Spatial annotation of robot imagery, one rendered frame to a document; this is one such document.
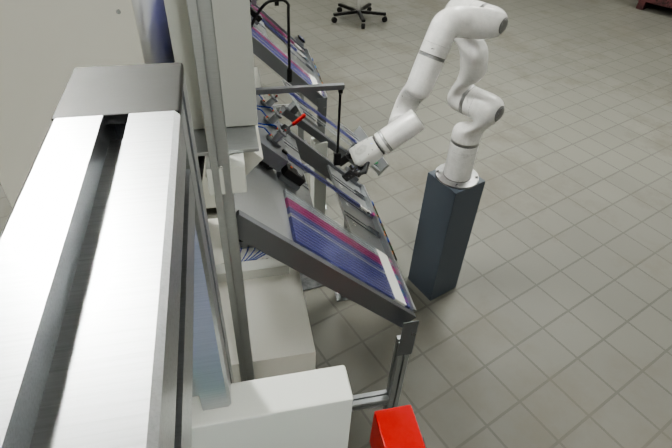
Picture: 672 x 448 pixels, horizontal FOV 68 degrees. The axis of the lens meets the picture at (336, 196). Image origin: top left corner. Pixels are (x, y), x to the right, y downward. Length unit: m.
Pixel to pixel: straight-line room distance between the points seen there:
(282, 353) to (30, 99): 1.02
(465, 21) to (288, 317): 1.12
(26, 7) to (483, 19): 1.27
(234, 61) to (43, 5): 0.35
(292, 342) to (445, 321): 1.10
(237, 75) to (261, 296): 0.91
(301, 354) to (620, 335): 1.73
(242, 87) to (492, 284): 2.01
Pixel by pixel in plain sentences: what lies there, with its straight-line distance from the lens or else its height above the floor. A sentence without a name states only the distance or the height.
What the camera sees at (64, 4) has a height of 1.70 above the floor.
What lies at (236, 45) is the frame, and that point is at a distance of 1.09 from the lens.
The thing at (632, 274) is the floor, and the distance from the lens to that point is 3.22.
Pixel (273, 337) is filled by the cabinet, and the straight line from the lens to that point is 1.68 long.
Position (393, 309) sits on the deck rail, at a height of 0.78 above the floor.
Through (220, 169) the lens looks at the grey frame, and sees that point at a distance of 1.06.
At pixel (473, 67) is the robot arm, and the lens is 1.91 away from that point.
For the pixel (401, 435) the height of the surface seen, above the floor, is 0.78.
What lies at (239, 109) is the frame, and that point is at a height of 1.43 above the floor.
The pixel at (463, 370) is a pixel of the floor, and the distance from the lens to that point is 2.44.
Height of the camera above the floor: 1.98
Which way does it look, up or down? 38 degrees down
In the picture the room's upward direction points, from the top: 3 degrees clockwise
